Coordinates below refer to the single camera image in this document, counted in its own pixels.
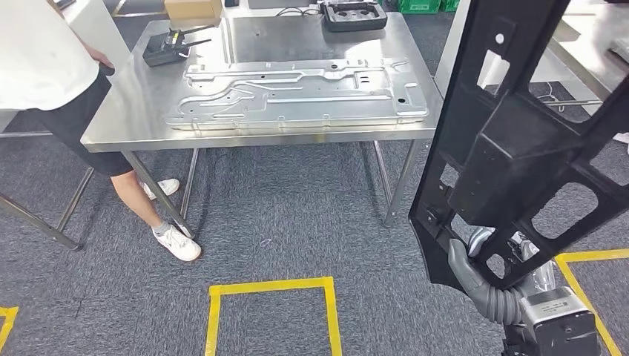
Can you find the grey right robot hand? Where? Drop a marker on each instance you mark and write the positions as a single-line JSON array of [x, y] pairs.
[[462, 270]]

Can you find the long black plastic part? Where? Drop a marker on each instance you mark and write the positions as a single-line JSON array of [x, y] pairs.
[[516, 162]]

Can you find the stainless steel workbench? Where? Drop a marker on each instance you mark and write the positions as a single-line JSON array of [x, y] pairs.
[[275, 44]]

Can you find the stamped sheet metal panel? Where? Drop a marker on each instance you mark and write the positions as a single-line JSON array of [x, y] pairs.
[[295, 98]]

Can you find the white side table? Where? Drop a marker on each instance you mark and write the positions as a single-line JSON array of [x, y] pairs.
[[580, 49]]

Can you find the black foam lined case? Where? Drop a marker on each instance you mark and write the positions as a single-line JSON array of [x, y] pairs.
[[354, 17]]

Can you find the white desk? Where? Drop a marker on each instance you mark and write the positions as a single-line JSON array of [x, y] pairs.
[[236, 12]]

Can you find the black smartphone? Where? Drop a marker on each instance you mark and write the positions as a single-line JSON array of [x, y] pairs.
[[232, 3]]

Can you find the black remote controller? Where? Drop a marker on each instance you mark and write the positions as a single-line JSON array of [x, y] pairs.
[[162, 51]]

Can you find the brown cardboard box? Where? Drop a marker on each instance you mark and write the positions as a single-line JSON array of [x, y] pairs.
[[191, 9]]

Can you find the person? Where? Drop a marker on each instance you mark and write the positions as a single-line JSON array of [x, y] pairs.
[[39, 59]]

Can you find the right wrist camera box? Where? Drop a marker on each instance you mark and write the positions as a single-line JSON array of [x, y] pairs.
[[555, 324]]

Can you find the steel table frame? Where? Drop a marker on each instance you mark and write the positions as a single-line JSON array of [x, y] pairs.
[[39, 223]]

